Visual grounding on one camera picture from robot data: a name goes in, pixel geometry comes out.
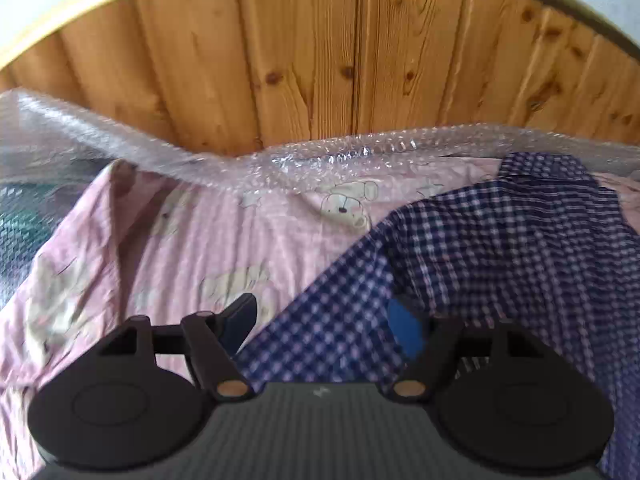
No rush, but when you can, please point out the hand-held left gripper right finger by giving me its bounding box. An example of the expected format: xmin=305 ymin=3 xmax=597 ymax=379
xmin=388 ymin=299 xmax=544 ymax=405

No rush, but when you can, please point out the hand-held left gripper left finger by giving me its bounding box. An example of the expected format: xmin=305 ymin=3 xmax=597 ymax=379
xmin=97 ymin=292 xmax=259 ymax=403

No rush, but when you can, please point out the navy plaid shirt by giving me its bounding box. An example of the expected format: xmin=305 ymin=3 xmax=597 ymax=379
xmin=235 ymin=152 xmax=640 ymax=480

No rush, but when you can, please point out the pink bear print blanket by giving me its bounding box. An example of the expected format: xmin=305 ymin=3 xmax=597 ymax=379
xmin=0 ymin=152 xmax=640 ymax=480

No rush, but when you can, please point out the clear bubble wrap sheet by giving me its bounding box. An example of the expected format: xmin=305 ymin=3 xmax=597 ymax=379
xmin=0 ymin=87 xmax=640 ymax=311

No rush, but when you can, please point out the green patterned bedding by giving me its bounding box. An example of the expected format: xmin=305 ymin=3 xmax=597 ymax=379
xmin=0 ymin=160 xmax=108 ymax=311

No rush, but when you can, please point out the wooden headboard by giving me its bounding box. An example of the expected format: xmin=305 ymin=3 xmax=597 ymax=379
xmin=0 ymin=0 xmax=640 ymax=158

